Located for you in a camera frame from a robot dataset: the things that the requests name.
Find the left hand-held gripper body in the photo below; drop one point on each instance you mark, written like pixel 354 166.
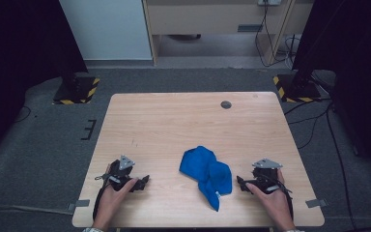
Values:
pixel 122 170

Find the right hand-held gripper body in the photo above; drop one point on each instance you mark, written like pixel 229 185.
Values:
pixel 265 175

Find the blue cloth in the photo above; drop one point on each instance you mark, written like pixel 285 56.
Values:
pixel 203 164

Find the person's right hand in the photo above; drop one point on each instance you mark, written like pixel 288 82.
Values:
pixel 272 204

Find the person's left hand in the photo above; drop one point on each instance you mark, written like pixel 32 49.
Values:
pixel 112 203

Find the grey tape piece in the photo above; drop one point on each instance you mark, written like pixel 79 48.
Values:
pixel 79 204
pixel 316 203

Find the grey round table grommet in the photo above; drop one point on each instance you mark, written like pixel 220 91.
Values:
pixel 226 104

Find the black stand base striped edge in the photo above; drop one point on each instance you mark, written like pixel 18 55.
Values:
pixel 299 92
pixel 77 93

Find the white cabinet panel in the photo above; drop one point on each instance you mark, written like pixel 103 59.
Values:
pixel 109 29

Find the black curtain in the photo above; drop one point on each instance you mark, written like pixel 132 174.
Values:
pixel 360 64
pixel 19 48

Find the grey slot plate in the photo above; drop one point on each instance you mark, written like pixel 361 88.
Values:
pixel 250 28

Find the light wooden desk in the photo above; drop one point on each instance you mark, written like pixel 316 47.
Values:
pixel 206 19

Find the white power strip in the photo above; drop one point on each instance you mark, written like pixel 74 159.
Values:
pixel 269 2

